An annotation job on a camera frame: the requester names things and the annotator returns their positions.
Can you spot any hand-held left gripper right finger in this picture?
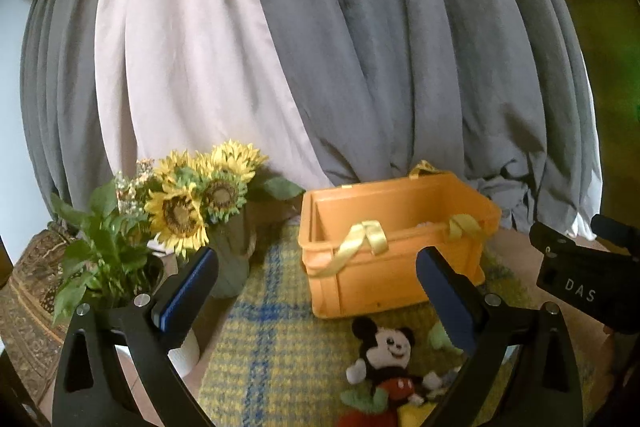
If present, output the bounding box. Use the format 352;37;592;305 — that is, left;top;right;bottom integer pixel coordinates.
416;246;585;427

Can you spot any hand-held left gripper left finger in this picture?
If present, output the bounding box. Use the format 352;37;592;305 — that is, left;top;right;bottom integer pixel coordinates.
51;246;220;427

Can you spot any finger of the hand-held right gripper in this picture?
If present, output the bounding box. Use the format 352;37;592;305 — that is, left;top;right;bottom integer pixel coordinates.
590;214;640;253
529;219;576;258

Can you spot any green frog plush toy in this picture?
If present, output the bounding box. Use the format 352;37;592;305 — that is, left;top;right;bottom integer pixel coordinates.
427;322;466;353

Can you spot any orange plastic crate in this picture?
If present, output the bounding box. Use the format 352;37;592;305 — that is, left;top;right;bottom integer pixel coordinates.
298;172;502;320

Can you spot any black mouse plush toy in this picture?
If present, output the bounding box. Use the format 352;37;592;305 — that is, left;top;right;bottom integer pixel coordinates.
346;317;458;408

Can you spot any red plush toy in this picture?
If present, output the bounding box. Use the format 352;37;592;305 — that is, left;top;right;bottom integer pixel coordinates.
337;389;401;427

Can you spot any green vase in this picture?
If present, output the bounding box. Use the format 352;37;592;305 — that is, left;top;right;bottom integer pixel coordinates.
206;202;259;299

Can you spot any white plant pot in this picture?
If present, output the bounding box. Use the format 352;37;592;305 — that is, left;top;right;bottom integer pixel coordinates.
166;329;202;379

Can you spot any sunflower bouquet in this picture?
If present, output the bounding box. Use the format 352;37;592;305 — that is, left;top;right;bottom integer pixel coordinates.
115;139;306;259

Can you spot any yellow ribbon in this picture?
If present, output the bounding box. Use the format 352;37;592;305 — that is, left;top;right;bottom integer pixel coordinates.
409;160;442;180
447;214;484;241
320;220;389;279

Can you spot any green leafy plant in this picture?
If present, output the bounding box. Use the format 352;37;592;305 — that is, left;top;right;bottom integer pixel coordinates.
50;179;167;327

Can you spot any yellow blue plaid mat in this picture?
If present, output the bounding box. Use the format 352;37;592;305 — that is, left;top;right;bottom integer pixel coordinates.
197;222;526;427

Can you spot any brown patterned rug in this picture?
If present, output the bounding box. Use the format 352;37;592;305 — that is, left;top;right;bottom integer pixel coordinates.
0;227;101;403

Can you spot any grey curtain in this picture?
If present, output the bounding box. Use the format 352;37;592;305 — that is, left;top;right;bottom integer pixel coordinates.
240;0;601;233
20;0;132;228

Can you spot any pale pink curtain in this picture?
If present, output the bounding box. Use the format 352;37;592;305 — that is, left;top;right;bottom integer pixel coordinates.
94;0;333;202

